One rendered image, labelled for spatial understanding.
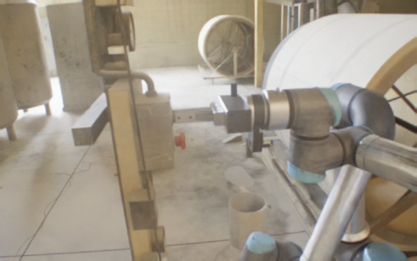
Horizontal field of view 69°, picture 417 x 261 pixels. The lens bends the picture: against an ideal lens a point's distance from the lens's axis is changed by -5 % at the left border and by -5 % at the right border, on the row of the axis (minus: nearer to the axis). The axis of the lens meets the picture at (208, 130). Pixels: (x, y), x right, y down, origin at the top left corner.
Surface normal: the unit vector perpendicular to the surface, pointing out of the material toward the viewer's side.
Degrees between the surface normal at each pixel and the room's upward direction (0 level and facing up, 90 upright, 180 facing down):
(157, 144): 90
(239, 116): 90
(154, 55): 90
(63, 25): 90
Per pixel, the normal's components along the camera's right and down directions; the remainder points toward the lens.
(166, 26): 0.10, 0.34
